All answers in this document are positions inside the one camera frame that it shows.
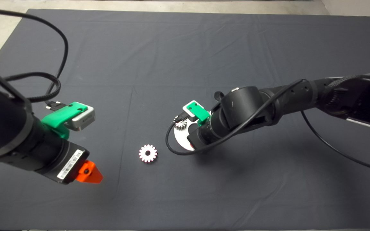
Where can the green right camera mount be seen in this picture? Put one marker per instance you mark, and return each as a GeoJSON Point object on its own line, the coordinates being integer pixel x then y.
{"type": "Point", "coordinates": [201, 115]}

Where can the dark grey table cloth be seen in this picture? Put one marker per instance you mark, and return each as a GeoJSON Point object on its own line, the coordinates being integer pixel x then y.
{"type": "Point", "coordinates": [204, 48]}

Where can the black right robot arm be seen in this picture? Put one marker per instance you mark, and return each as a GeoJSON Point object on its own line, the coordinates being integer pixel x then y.
{"type": "Point", "coordinates": [239, 102]}

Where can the round metal plate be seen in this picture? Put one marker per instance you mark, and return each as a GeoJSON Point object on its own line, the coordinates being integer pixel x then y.
{"type": "Point", "coordinates": [181, 141]}

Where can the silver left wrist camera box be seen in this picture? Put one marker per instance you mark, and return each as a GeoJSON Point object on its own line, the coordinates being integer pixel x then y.
{"type": "Point", "coordinates": [85, 120]}

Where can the large steel gear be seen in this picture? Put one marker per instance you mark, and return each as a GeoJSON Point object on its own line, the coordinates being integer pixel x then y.
{"type": "Point", "coordinates": [143, 157]}

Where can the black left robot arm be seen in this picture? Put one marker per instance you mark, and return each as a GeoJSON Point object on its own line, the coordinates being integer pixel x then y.
{"type": "Point", "coordinates": [5, 131]}

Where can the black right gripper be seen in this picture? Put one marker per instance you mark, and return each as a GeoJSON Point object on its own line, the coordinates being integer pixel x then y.
{"type": "Point", "coordinates": [199, 138]}

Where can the small steel gear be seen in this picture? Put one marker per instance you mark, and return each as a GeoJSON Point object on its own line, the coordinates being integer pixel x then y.
{"type": "Point", "coordinates": [180, 125]}

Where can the green left camera mount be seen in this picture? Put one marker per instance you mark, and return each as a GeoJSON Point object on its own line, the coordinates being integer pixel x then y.
{"type": "Point", "coordinates": [59, 118]}

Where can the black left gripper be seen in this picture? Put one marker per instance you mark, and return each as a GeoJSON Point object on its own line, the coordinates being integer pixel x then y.
{"type": "Point", "coordinates": [64, 162]}

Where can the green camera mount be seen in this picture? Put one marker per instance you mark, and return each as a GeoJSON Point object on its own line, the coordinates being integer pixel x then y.
{"type": "Point", "coordinates": [201, 115]}
{"type": "Point", "coordinates": [59, 118]}

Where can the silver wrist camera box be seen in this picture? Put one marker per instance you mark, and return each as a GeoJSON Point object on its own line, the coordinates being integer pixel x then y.
{"type": "Point", "coordinates": [185, 108]}
{"type": "Point", "coordinates": [85, 120]}

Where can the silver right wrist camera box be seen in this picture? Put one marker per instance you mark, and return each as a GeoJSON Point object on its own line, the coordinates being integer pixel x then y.
{"type": "Point", "coordinates": [185, 108]}

